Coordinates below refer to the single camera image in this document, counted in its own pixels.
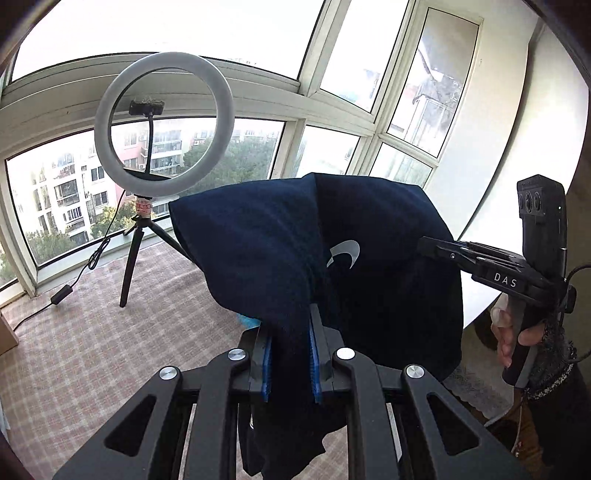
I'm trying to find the navy blue t-shirt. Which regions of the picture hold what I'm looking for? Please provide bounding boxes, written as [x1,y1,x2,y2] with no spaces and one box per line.
[169,174,463,479]

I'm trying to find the person's right hand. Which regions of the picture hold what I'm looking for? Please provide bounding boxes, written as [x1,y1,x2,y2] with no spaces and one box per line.
[490,293,546,368]

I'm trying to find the folded blue garment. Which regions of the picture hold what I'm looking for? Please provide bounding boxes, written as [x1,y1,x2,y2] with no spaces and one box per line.
[238,314,260,329]

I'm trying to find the white lace cloth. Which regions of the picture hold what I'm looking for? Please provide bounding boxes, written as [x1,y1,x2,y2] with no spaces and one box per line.
[444,365,514,422]

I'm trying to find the black tripod stand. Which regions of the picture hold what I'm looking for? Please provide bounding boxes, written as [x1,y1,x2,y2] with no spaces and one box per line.
[118,193,198,309]

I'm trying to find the pink plaid table cloth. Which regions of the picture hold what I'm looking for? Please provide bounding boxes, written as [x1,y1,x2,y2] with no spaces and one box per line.
[0,239,509,480]

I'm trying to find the wooden board panel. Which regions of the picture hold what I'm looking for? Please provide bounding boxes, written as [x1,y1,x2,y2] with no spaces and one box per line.
[0,315,19,355]

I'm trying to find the black phone holder clip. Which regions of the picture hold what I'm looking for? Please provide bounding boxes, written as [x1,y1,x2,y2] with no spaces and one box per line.
[128,100,164,117]

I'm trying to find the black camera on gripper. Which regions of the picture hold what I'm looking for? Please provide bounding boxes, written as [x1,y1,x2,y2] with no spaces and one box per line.
[517,175,568,280]

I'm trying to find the black power cable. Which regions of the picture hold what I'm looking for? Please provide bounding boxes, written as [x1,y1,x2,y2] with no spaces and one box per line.
[12,188,129,333]

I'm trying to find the white ring light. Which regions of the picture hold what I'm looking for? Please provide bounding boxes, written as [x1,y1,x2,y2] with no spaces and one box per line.
[93,51,236,199]

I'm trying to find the black cable inline controller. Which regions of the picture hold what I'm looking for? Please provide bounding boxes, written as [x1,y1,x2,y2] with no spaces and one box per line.
[50,284,73,305]

